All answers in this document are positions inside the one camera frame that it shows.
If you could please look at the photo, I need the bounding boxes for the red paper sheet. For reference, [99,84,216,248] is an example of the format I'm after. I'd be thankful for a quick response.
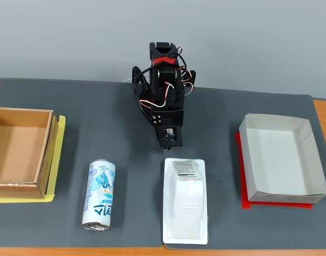
[234,132,313,210]

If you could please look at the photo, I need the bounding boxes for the black camera cable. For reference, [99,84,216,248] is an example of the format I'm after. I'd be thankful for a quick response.
[132,65,156,126]

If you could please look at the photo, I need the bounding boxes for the dark grey table mat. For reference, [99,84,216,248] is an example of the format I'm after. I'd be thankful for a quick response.
[0,78,326,249]

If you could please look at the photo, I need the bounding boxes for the red tape strip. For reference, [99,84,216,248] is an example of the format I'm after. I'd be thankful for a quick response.
[153,55,177,66]

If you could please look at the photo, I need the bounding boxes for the yellow paper sheet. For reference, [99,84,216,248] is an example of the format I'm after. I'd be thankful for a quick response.
[0,115,67,204]

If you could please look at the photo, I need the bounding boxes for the white blue drink can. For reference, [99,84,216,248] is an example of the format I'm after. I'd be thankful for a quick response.
[82,159,116,231]

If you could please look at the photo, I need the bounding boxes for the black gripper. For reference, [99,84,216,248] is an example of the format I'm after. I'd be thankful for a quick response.
[149,106,185,150]

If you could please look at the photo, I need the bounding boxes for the red white black servo wires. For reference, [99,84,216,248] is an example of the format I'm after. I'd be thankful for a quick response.
[136,47,195,108]

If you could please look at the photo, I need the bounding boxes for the brown cardboard box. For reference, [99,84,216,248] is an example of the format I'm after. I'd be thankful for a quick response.
[0,107,59,199]

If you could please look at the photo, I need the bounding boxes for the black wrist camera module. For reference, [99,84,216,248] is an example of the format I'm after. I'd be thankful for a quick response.
[158,125,184,148]

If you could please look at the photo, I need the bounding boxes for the white plastic blister package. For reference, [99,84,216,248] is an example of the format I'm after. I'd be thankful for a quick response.
[162,157,209,250]

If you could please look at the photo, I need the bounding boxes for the white cardboard box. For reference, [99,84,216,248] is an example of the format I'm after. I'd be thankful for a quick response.
[238,113,326,205]

